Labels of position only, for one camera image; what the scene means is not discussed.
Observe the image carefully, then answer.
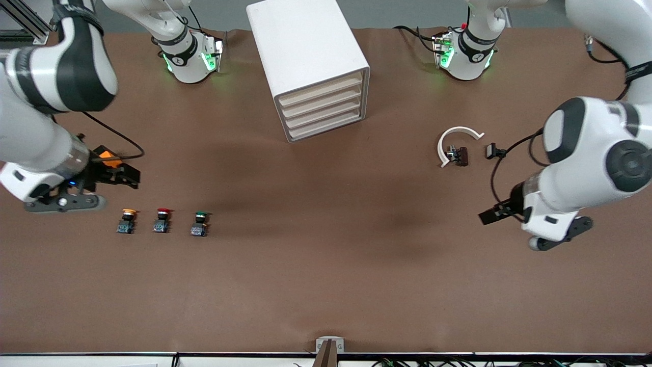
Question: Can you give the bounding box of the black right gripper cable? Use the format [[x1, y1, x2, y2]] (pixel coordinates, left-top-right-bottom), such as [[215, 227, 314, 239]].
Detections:
[[81, 111, 146, 162]]

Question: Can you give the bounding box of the brown paper table cover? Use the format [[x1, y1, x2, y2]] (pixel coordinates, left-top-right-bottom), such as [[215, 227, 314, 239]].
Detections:
[[0, 27, 652, 356]]

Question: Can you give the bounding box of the green push button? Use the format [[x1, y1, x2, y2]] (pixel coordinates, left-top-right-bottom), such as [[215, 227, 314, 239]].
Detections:
[[190, 211, 211, 238]]

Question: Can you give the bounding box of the aluminium frame profile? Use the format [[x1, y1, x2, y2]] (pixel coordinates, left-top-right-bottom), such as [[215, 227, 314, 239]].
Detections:
[[0, 0, 54, 46]]

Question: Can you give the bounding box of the orange cube with hole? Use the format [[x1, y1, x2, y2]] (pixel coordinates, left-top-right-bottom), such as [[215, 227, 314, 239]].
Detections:
[[98, 146, 124, 169]]

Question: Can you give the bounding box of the black arm base cable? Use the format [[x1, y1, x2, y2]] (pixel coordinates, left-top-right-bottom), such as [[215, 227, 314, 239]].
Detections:
[[393, 24, 445, 55]]

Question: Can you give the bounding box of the white curved plastic ring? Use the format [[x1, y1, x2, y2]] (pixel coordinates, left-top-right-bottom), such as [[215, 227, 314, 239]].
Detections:
[[437, 126, 485, 169]]

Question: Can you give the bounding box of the white drawer cabinet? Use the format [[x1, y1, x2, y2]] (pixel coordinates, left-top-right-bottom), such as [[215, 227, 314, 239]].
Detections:
[[246, 0, 371, 143]]

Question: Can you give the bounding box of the yellow push button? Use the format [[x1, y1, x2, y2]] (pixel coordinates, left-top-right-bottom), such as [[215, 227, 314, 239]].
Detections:
[[116, 208, 138, 235]]

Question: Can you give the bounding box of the red push button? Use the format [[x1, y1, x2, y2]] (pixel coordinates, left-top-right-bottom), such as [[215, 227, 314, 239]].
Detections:
[[152, 207, 174, 234]]

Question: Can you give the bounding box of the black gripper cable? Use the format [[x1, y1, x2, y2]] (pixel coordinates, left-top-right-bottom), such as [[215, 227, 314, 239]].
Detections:
[[490, 129, 547, 223], [81, 111, 146, 162]]

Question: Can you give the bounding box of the white table edge rail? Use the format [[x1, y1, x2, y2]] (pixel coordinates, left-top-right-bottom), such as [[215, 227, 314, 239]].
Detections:
[[0, 352, 652, 367]]

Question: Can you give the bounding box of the black cable bundle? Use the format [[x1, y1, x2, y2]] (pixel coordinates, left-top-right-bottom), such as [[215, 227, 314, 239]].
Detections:
[[371, 357, 579, 367]]

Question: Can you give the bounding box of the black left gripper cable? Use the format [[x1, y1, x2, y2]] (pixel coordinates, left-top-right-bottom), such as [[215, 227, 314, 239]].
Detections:
[[490, 129, 547, 223]]

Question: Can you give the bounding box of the grey metal bracket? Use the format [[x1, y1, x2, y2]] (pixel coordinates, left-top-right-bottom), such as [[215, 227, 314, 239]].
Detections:
[[315, 336, 345, 367]]

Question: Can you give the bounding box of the brown block with metal clip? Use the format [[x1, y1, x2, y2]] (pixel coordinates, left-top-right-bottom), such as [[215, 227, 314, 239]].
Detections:
[[447, 146, 470, 167]]

